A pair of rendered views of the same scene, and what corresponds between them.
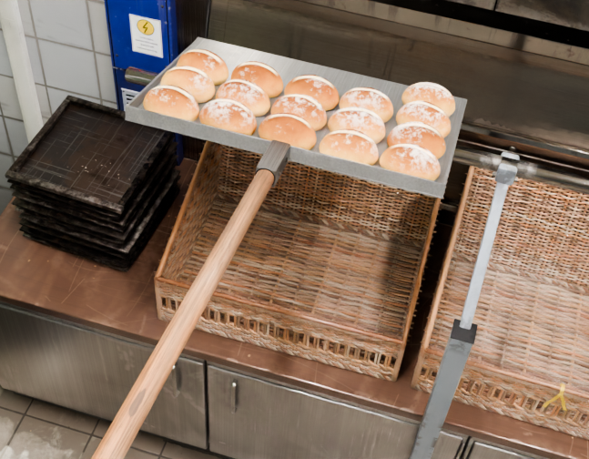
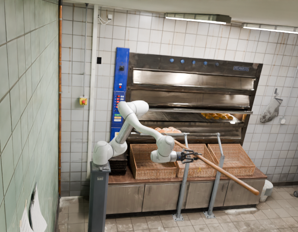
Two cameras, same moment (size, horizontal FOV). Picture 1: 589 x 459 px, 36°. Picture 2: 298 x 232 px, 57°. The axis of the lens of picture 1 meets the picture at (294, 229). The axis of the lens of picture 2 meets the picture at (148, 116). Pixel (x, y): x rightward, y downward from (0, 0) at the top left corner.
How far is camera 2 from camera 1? 2.25 m
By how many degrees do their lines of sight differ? 38
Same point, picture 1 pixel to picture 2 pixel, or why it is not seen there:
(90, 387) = (119, 203)
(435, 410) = (185, 174)
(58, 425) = (108, 221)
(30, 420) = not seen: hidden behind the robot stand
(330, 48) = not seen: hidden behind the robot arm
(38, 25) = (95, 139)
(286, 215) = (143, 163)
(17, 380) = not seen: hidden behind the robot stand
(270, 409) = (155, 192)
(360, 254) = (157, 165)
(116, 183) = (122, 157)
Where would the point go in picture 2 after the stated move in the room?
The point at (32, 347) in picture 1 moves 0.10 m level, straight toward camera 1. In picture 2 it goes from (108, 196) to (114, 200)
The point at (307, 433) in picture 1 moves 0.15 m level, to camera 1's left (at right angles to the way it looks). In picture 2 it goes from (161, 195) to (152, 198)
